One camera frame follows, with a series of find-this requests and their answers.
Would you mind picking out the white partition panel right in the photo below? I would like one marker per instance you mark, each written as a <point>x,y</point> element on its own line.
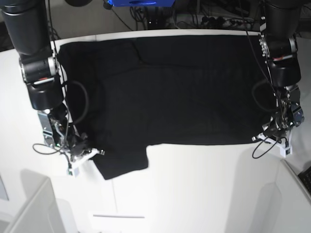
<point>283,206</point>

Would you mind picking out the white power strip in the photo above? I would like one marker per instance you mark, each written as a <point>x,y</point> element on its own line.
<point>220,22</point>

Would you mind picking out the white partition panel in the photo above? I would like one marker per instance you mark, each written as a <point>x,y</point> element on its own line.
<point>41,212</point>
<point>283,206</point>

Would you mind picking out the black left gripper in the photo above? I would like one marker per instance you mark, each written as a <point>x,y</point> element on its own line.
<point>290,113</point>

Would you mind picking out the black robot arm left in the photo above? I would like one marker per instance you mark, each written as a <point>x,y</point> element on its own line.
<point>278,24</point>

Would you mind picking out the black keyboard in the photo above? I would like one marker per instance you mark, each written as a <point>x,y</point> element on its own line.
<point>305,177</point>

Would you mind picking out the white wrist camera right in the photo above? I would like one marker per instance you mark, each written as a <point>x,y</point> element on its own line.
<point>75,162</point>

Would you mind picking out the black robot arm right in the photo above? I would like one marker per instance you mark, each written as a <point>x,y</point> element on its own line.
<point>28,25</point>

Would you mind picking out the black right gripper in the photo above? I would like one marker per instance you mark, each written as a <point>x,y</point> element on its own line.
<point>60,135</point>

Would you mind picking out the black T-shirt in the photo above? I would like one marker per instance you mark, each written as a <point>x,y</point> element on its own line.
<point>140,92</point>

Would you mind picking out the white table slot plate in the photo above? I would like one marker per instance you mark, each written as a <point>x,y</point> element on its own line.
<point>118,216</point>

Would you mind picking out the blue box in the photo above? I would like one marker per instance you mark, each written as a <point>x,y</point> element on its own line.
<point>153,3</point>

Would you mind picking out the white partition panel left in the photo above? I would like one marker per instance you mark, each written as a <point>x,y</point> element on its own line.
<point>41,212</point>

